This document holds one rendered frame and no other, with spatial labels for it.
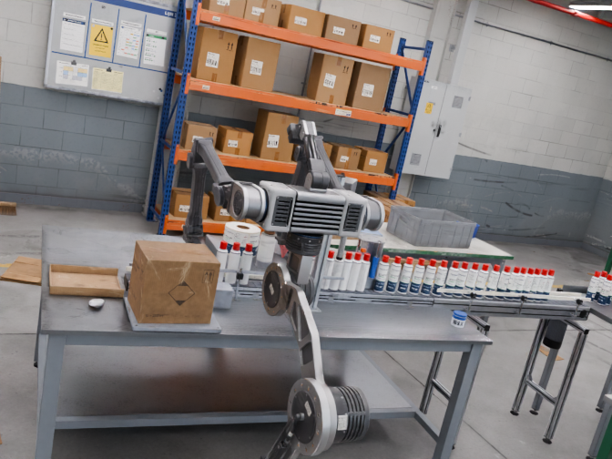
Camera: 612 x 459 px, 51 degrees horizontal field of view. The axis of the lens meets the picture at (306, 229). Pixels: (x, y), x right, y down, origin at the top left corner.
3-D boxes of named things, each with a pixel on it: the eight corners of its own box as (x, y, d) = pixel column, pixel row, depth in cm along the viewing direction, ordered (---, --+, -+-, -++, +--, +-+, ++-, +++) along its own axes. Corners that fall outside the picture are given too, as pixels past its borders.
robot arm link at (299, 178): (300, 151, 285) (321, 149, 289) (295, 143, 288) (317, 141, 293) (280, 218, 315) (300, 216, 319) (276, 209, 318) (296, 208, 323)
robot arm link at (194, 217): (190, 157, 267) (215, 155, 272) (187, 149, 271) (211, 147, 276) (183, 237, 293) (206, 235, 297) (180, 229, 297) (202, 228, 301)
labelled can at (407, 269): (402, 291, 353) (412, 256, 348) (407, 295, 349) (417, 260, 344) (394, 290, 351) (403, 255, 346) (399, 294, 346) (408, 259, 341)
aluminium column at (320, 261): (312, 306, 317) (341, 174, 301) (315, 310, 313) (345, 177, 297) (304, 305, 315) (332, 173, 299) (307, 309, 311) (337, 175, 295)
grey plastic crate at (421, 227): (438, 233, 556) (444, 209, 551) (470, 249, 523) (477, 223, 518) (383, 230, 525) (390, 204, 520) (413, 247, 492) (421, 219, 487)
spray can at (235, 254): (233, 280, 314) (240, 241, 309) (236, 285, 309) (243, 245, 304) (223, 280, 312) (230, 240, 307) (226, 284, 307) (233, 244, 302)
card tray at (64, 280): (117, 276, 303) (117, 268, 302) (123, 298, 280) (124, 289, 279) (48, 271, 291) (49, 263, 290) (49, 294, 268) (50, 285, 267)
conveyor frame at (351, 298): (422, 299, 363) (424, 290, 362) (433, 307, 354) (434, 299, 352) (123, 282, 297) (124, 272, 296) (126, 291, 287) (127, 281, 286)
